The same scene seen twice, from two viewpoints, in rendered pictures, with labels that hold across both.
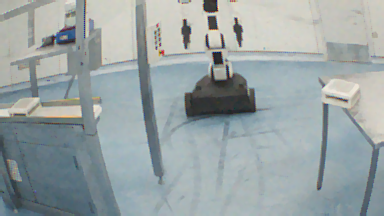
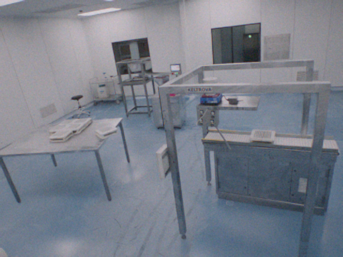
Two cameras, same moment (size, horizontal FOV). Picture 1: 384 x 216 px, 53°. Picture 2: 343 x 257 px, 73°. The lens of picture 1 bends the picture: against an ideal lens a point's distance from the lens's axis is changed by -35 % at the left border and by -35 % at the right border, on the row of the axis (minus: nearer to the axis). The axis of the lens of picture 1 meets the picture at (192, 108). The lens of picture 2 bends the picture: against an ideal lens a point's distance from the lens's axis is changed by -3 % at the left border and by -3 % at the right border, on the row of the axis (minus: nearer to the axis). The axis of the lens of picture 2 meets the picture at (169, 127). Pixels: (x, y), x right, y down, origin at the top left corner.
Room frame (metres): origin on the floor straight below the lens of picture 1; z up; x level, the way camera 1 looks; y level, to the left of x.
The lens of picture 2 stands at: (5.15, 0.67, 2.01)
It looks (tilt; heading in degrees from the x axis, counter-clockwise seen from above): 22 degrees down; 193
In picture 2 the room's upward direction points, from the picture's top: 8 degrees counter-clockwise
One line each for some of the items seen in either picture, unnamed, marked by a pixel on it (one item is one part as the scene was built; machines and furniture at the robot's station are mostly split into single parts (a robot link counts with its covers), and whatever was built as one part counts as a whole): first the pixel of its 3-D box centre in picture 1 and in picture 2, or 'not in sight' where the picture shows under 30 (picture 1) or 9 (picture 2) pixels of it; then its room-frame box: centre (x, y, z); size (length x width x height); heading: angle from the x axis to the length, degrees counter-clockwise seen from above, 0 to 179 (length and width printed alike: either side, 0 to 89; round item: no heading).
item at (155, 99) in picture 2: not in sight; (169, 109); (0.06, -0.40, 0.38); 0.63 x 0.57 x 0.76; 83
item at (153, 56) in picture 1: (154, 41); (164, 161); (3.36, 0.19, 0.96); 0.17 x 0.06 x 0.26; 165
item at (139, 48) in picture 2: not in sight; (132, 57); (-2.72, -2.04, 1.43); 1.32 x 0.01 x 1.11; 83
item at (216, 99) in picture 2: (74, 30); (210, 98); (2.63, 0.61, 1.30); 0.21 x 0.20 x 0.09; 165
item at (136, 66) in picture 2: not in sight; (145, 90); (-0.56, -1.10, 0.75); 1.43 x 1.06 x 1.50; 83
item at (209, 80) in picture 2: (74, 10); (210, 85); (2.63, 0.61, 1.44); 0.15 x 0.15 x 0.19
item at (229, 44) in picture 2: not in sight; (235, 46); (-2.31, 1.30, 1.43); 1.38 x 0.01 x 1.16; 83
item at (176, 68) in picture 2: not in sight; (176, 77); (-0.06, -0.18, 1.07); 0.23 x 0.10 x 0.62; 83
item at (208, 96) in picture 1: (221, 81); not in sight; (4.75, -0.27, 0.19); 0.64 x 0.52 x 0.33; 173
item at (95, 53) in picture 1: (83, 53); (208, 115); (2.71, 0.57, 1.13); 0.22 x 0.11 x 0.20; 75
